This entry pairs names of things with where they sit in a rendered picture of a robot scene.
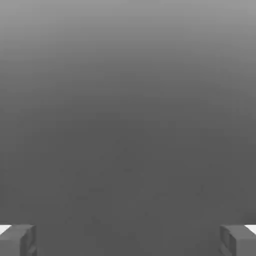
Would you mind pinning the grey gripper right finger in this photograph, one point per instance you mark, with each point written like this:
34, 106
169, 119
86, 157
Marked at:
241, 242

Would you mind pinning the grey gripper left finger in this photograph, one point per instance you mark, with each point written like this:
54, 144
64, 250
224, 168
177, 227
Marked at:
14, 242

